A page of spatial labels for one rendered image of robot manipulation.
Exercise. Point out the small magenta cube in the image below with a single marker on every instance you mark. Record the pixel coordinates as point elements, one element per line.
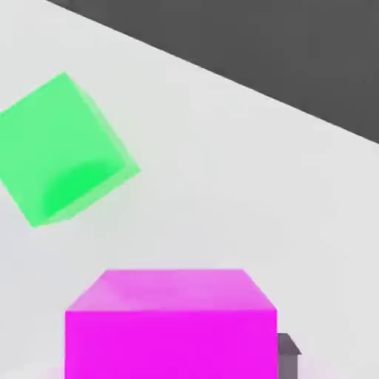
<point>171,340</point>

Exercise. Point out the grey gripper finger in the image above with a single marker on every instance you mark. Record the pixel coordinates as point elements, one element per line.
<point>287,358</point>

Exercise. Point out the small green cube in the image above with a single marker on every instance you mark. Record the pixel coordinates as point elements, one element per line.
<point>62,151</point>

